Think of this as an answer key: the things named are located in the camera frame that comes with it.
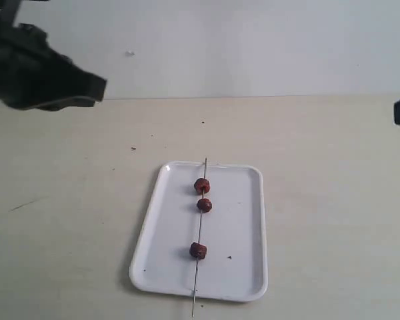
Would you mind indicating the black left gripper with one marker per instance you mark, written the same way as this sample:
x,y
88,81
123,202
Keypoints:
x,y
33,75

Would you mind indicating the thin metal skewer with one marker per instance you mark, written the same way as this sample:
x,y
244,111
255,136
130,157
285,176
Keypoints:
x,y
198,240

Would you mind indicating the red date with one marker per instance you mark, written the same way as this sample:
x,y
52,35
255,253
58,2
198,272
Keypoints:
x,y
198,251
202,186
204,205

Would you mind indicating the white plastic tray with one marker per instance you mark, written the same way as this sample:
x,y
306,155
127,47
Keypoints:
x,y
234,232

